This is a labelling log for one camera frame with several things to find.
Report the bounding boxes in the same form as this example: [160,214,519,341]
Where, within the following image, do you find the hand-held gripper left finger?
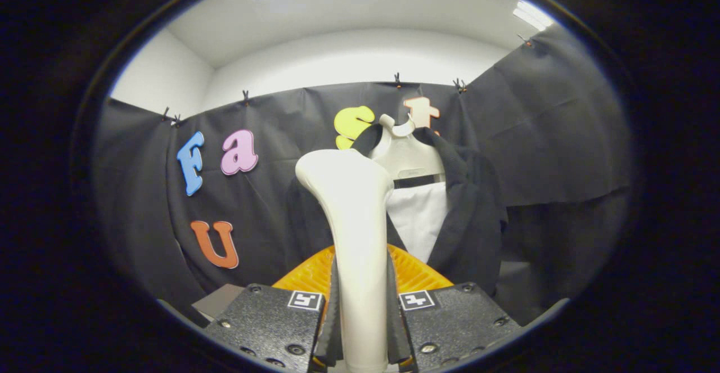
[202,244,341,373]

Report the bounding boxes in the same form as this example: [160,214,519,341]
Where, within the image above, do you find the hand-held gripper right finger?
[385,244,524,372]

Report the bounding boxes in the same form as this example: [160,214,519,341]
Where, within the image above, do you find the black blazer jacket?
[284,124,509,298]

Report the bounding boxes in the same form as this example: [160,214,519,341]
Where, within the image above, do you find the white garment steamer head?
[295,148,394,373]

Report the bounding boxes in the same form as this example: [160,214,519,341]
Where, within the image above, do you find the small ceiling light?
[512,0,555,32]

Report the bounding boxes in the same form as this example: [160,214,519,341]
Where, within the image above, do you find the black backdrop cloth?
[93,24,633,329]

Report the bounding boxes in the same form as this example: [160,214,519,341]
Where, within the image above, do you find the grey cabinet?
[192,283,245,322]

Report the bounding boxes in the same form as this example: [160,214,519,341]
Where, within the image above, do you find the white plastic hanger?
[368,113,446,182]

